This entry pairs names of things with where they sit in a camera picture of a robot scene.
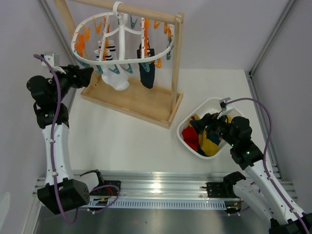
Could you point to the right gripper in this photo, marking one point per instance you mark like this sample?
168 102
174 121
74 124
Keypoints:
199 125

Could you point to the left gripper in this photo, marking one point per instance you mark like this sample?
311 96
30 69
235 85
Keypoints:
83 75

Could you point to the yellow sock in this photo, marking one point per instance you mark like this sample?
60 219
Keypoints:
206 147

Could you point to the teal clothespin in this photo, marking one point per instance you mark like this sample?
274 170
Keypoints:
115 70
83 64

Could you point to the white round clip hanger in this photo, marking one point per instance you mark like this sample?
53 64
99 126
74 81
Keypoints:
119 20

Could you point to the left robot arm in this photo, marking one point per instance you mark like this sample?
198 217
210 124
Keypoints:
53 136

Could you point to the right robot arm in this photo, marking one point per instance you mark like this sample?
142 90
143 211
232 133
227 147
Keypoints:
264 195

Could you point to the wooden hanger stand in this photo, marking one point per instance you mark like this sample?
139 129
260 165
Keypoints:
157 105

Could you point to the white perforated plastic basket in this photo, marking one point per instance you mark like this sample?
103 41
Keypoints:
209 106

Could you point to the dark teal sock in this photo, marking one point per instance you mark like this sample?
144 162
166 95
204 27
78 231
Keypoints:
215 139

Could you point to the red sock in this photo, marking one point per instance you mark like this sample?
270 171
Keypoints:
191 138

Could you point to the white striped sock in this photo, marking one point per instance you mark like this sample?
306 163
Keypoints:
118 82

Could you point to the dark navy patterned sock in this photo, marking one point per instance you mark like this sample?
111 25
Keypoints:
147 78

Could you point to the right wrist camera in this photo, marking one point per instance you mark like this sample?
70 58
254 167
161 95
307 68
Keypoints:
226 107

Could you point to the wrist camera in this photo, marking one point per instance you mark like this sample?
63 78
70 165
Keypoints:
53 59
226 107

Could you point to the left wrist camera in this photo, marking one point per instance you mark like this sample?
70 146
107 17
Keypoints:
53 59

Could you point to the aluminium mounting rail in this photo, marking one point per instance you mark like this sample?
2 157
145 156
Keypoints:
99 190

